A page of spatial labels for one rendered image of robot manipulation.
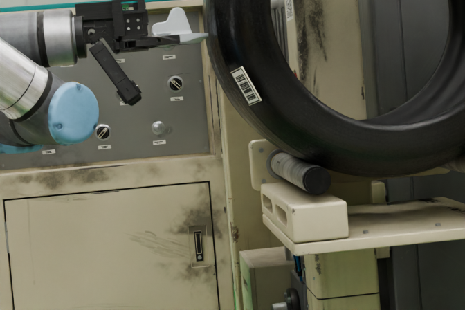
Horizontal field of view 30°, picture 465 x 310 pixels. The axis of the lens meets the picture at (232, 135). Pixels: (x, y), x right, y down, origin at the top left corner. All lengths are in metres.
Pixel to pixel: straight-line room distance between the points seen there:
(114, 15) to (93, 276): 0.83
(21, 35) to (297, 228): 0.52
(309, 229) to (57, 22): 0.51
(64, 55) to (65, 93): 0.14
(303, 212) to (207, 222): 0.72
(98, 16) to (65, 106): 0.21
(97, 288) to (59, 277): 0.09
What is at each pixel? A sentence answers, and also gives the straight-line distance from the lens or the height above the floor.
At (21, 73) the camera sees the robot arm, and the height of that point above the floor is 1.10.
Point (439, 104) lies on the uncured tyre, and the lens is 1.67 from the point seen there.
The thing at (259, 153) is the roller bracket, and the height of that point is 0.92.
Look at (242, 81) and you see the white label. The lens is 1.34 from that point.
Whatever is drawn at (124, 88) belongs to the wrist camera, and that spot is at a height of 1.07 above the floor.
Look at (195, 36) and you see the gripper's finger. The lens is 1.41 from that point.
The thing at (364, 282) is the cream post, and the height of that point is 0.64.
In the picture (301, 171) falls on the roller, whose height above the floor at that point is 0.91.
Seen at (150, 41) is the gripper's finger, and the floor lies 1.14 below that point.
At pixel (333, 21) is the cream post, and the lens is 1.74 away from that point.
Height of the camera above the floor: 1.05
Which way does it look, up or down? 3 degrees down
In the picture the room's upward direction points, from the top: 5 degrees counter-clockwise
